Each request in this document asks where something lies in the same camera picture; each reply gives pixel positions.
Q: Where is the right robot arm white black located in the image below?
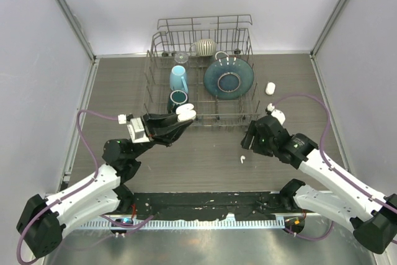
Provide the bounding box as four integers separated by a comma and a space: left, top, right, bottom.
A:
241, 115, 396, 254

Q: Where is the light blue mug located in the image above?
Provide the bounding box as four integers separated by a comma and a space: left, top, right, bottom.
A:
169, 65, 189, 93

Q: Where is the large blue ceramic plate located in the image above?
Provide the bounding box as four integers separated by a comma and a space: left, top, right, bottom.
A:
203, 56, 255, 101

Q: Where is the white slotted cable duct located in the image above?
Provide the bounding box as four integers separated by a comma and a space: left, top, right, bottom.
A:
78, 214, 285, 230

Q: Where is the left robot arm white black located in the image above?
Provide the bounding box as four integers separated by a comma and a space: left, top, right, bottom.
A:
16, 104, 197, 264

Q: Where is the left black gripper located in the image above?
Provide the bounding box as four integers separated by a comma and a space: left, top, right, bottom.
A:
130, 112, 192, 160

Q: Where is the white earbud charging case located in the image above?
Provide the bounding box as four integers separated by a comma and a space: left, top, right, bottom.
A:
175, 103, 197, 122

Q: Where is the grey wire dish rack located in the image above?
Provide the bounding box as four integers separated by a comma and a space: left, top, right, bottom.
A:
141, 14, 260, 127

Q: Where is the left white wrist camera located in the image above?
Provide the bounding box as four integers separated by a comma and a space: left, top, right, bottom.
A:
117, 114, 150, 143

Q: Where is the dark green mug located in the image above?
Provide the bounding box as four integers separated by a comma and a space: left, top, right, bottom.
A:
167, 90, 189, 113

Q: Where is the white rimmed cup behind plate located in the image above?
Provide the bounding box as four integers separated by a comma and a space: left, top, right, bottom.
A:
214, 51, 229, 60

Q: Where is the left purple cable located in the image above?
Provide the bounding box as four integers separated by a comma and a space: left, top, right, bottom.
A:
15, 109, 156, 263

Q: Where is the striped beige ceramic jar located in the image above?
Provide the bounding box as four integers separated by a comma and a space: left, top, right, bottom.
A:
189, 38, 216, 57

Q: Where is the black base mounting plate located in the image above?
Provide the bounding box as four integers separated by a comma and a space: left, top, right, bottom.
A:
112, 192, 310, 222

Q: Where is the white earbud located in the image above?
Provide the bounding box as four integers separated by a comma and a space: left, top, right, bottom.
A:
239, 155, 246, 164

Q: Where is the small clear glass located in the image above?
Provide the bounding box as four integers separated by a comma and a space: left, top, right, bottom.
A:
174, 52, 189, 65

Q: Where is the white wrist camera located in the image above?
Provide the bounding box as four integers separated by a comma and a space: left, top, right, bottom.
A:
117, 114, 150, 143
265, 103, 286, 126

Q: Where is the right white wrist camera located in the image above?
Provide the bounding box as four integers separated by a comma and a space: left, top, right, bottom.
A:
265, 103, 286, 126

